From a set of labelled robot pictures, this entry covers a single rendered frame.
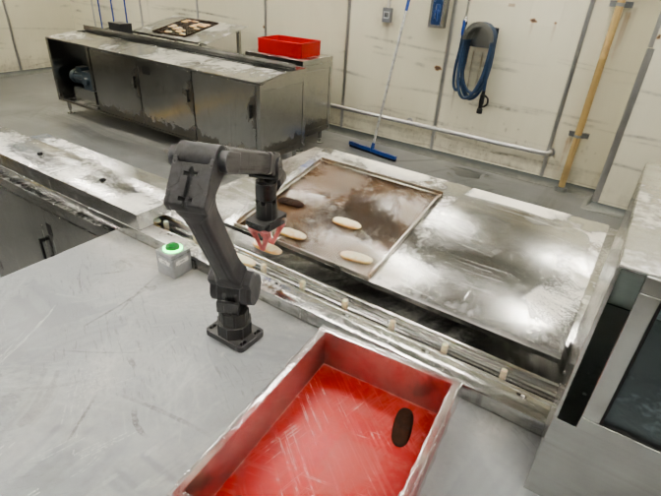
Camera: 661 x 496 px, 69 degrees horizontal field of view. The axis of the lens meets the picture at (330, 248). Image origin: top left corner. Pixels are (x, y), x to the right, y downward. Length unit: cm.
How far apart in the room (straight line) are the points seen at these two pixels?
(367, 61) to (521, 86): 157
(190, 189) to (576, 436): 75
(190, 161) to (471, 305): 78
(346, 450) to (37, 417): 61
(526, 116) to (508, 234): 330
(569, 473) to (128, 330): 99
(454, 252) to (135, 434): 94
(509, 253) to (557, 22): 338
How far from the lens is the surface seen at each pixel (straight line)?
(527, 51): 473
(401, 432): 103
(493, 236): 152
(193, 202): 85
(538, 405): 113
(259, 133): 409
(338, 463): 98
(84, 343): 129
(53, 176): 199
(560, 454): 96
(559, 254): 152
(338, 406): 106
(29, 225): 236
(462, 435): 107
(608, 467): 95
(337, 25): 548
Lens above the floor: 162
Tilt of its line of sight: 30 degrees down
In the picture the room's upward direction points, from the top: 4 degrees clockwise
